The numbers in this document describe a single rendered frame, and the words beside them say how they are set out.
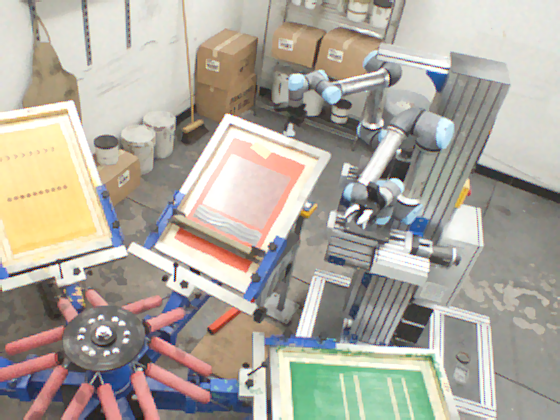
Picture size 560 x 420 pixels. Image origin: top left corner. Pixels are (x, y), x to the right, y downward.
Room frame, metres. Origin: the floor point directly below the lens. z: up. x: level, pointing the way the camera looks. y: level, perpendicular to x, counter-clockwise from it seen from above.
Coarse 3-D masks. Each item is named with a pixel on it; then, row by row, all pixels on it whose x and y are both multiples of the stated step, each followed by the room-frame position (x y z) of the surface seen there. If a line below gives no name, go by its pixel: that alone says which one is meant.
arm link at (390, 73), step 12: (384, 72) 2.45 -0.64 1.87; (396, 72) 2.46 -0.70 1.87; (324, 84) 2.31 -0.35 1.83; (336, 84) 2.31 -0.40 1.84; (348, 84) 2.33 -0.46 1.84; (360, 84) 2.36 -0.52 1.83; (372, 84) 2.39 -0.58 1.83; (384, 84) 2.43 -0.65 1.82; (324, 96) 2.27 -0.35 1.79; (336, 96) 2.26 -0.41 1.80
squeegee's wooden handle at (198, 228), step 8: (176, 216) 1.88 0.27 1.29; (184, 224) 1.86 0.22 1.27; (192, 224) 1.84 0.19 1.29; (200, 224) 1.84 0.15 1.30; (200, 232) 1.83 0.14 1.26; (208, 232) 1.80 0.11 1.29; (216, 240) 1.79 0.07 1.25; (224, 240) 1.76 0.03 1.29; (232, 240) 1.76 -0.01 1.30; (232, 248) 1.76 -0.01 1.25; (240, 248) 1.72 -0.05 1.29; (248, 248) 1.72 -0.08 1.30
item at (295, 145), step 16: (224, 128) 2.35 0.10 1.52; (240, 128) 2.36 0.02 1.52; (256, 128) 2.33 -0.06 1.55; (208, 144) 2.28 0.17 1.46; (288, 144) 2.23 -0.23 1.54; (304, 144) 2.22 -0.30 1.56; (208, 160) 2.22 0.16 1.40; (320, 160) 2.14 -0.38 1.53; (192, 176) 2.13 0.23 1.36; (304, 192) 2.00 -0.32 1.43; (288, 224) 1.86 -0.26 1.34; (160, 240) 1.86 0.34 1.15; (176, 256) 1.76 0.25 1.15; (208, 272) 1.68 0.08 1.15; (240, 288) 1.61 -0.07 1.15
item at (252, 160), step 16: (240, 144) 2.29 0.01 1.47; (224, 160) 2.22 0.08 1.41; (240, 160) 2.21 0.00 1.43; (256, 160) 2.20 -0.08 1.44; (224, 176) 2.14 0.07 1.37; (240, 176) 2.13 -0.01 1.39; (208, 192) 2.07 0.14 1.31; (224, 192) 2.07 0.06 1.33; (240, 192) 2.06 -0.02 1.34; (192, 208) 2.01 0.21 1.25; (208, 208) 2.00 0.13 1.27; (224, 208) 1.99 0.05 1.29; (208, 224) 1.92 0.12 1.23; (192, 240) 1.86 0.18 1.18
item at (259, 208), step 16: (272, 160) 2.20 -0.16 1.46; (288, 160) 2.19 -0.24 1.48; (256, 176) 2.13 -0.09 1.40; (272, 176) 2.12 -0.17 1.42; (288, 176) 2.11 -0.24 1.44; (256, 192) 2.05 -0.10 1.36; (272, 192) 2.04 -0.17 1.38; (288, 192) 2.03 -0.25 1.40; (240, 208) 1.98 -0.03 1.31; (256, 208) 1.98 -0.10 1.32; (272, 208) 1.97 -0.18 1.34; (256, 224) 1.90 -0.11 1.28; (272, 224) 1.90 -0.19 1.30; (224, 256) 1.77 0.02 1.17
